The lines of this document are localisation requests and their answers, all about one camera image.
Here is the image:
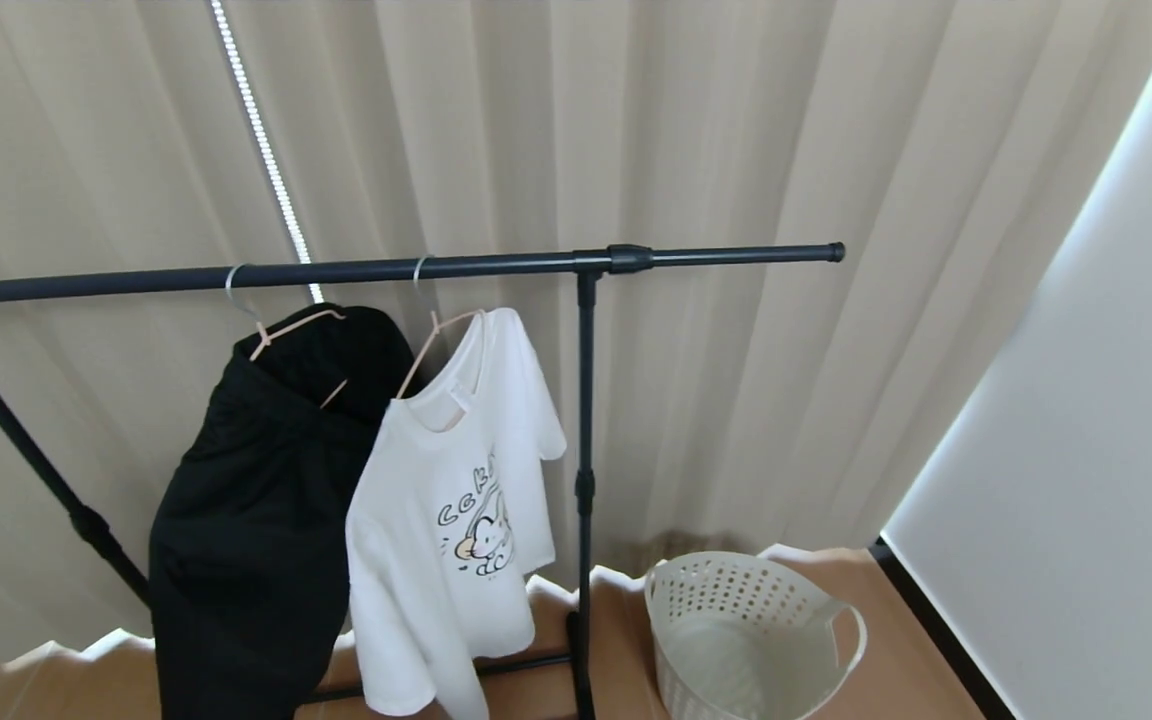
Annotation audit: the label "pink clothes hanger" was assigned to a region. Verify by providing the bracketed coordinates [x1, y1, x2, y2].
[224, 264, 350, 411]
[393, 255, 487, 433]

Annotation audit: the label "white garment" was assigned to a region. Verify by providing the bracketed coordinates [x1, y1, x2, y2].
[345, 307, 569, 720]

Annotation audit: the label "black shorts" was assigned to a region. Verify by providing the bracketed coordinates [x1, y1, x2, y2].
[147, 303, 419, 720]

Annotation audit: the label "black clothes rack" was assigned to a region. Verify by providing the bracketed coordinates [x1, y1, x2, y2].
[0, 241, 847, 720]

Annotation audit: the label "white laundry basket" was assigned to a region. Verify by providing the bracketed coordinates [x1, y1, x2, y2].
[644, 551, 869, 720]

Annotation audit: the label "beige curtain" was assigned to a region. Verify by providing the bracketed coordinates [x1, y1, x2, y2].
[0, 0, 1152, 663]

